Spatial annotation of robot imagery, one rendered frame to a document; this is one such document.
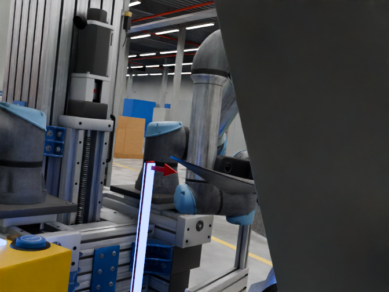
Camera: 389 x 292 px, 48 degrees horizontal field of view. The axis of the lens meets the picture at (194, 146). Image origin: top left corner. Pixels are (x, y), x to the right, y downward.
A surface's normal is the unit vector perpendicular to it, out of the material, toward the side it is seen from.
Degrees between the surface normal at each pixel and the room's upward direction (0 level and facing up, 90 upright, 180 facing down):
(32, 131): 90
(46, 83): 90
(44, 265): 90
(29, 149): 90
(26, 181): 73
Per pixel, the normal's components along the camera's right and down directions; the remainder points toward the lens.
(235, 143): -0.79, -0.06
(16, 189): 0.43, -0.21
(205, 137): 0.11, 0.00
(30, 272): 0.85, 0.12
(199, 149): -0.22, -0.03
